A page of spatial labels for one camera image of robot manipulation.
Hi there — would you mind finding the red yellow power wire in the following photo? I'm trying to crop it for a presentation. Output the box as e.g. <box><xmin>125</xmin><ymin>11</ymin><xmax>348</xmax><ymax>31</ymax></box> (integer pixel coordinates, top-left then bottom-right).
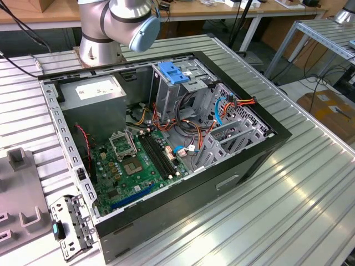
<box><xmin>221</xmin><ymin>94</ymin><xmax>257</xmax><ymax>111</ymax></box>

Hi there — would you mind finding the black RAM slot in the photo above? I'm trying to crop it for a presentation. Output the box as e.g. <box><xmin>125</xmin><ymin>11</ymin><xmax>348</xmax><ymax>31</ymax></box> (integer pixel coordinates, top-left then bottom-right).
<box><xmin>139</xmin><ymin>134</ymin><xmax>170</xmax><ymax>181</ymax></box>
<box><xmin>143</xmin><ymin>132</ymin><xmax>174</xmax><ymax>179</ymax></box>
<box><xmin>150</xmin><ymin>130</ymin><xmax>181</xmax><ymax>175</ymax></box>
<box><xmin>146</xmin><ymin>131</ymin><xmax>178</xmax><ymax>177</ymax></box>

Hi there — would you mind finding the grey metal disk bay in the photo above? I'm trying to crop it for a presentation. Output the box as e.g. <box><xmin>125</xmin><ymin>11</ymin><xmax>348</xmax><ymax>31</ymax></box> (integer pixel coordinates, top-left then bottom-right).
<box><xmin>191</xmin><ymin>83</ymin><xmax>275</xmax><ymax>171</ymax></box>

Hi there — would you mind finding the blue expansion slot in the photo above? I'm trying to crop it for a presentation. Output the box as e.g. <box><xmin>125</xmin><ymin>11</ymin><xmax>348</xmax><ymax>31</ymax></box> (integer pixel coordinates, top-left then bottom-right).
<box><xmin>111</xmin><ymin>182</ymin><xmax>156</xmax><ymax>211</ymax></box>

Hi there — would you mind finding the grey metal drive cage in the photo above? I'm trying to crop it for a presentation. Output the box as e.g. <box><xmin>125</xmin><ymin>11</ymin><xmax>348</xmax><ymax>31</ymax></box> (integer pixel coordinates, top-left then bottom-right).
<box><xmin>149</xmin><ymin>58</ymin><xmax>220</xmax><ymax>124</ymax></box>

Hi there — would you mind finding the green motherboard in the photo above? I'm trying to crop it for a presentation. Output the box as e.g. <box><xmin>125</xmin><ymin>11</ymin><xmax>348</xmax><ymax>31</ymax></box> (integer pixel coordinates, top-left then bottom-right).
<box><xmin>88</xmin><ymin>129</ymin><xmax>192</xmax><ymax>218</ymax></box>

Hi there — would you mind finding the CPU socket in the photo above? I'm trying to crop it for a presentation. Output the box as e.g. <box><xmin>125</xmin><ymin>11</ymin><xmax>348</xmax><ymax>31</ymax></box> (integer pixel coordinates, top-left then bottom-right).
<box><xmin>123</xmin><ymin>157</ymin><xmax>144</xmax><ymax>176</ymax></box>

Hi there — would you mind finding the empty blue drive carrier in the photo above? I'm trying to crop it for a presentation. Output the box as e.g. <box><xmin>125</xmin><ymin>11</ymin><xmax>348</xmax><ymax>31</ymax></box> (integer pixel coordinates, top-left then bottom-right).
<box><xmin>157</xmin><ymin>62</ymin><xmax>191</xmax><ymax>86</ymax></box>

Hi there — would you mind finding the metal socket cover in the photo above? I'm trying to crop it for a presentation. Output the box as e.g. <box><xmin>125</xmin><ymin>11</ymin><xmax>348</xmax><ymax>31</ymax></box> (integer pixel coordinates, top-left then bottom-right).
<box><xmin>108</xmin><ymin>130</ymin><xmax>138</xmax><ymax>162</ymax></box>

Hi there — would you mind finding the black open PC case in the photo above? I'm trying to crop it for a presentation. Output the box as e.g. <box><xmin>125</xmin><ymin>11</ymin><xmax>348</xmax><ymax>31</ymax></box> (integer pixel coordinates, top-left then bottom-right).
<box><xmin>37</xmin><ymin>50</ymin><xmax>293</xmax><ymax>264</ymax></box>

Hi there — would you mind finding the grey power supply unit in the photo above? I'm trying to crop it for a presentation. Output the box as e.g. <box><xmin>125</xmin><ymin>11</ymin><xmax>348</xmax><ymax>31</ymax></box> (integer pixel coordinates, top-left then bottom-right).
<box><xmin>57</xmin><ymin>74</ymin><xmax>128</xmax><ymax>145</ymax></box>

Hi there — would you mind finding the black stand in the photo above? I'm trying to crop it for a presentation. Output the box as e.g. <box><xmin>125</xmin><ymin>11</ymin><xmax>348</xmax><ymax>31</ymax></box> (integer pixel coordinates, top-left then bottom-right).
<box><xmin>227</xmin><ymin>0</ymin><xmax>255</xmax><ymax>53</ymax></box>

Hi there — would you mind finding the labelled cardboard box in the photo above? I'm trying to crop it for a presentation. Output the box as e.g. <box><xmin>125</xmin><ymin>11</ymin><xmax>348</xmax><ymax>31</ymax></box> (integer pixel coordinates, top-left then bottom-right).
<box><xmin>296</xmin><ymin>88</ymin><xmax>355</xmax><ymax>145</ymax></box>

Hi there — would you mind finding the black teal latch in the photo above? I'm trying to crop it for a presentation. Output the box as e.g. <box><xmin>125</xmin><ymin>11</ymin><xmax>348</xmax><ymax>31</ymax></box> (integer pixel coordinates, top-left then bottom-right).
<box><xmin>52</xmin><ymin>220</ymin><xmax>67</xmax><ymax>241</ymax></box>

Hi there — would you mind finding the grey parts rack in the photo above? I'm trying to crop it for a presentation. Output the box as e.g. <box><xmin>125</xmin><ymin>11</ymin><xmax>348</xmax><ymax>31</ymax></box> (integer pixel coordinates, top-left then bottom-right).
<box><xmin>0</xmin><ymin>148</ymin><xmax>56</xmax><ymax>255</ymax></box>

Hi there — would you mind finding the grey metal slat table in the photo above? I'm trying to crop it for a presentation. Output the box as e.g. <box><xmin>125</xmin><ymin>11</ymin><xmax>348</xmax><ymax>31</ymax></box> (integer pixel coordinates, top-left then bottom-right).
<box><xmin>265</xmin><ymin>19</ymin><xmax>355</xmax><ymax>81</ymax></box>

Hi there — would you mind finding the brown wooden block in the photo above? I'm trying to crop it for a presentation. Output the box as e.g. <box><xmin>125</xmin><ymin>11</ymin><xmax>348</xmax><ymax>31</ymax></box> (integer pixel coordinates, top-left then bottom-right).
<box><xmin>38</xmin><ymin>0</ymin><xmax>58</xmax><ymax>14</ymax></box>

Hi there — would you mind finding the orange red wire bundle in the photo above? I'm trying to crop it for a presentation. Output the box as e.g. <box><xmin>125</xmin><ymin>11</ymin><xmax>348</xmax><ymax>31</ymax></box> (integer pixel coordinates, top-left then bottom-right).
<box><xmin>124</xmin><ymin>102</ymin><xmax>219</xmax><ymax>152</ymax></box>

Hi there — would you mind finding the blue data wire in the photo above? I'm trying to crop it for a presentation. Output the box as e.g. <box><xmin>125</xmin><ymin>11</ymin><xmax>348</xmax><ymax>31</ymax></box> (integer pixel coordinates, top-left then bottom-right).
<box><xmin>214</xmin><ymin>95</ymin><xmax>232</xmax><ymax>127</ymax></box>
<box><xmin>174</xmin><ymin>144</ymin><xmax>200</xmax><ymax>158</ymax></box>

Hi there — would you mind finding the red black fan wire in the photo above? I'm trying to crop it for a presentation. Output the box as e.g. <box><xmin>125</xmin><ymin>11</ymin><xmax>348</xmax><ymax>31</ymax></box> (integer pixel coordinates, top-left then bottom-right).
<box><xmin>74</xmin><ymin>124</ymin><xmax>92</xmax><ymax>167</ymax></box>

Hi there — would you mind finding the metal expansion bracket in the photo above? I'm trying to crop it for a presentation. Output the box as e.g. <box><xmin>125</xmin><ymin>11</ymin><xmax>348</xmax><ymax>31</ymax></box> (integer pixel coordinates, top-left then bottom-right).
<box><xmin>49</xmin><ymin>193</ymin><xmax>95</xmax><ymax>263</ymax></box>

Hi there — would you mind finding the white-tipped black cable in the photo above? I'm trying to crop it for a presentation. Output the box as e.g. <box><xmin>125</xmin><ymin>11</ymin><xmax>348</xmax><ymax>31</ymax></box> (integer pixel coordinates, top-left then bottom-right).
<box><xmin>0</xmin><ymin>49</ymin><xmax>43</xmax><ymax>78</ymax></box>

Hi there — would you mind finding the wooden desk white frame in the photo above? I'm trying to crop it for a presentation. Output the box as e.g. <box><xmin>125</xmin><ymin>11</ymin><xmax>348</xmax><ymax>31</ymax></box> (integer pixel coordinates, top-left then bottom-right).
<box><xmin>0</xmin><ymin>0</ymin><xmax>328</xmax><ymax>53</ymax></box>

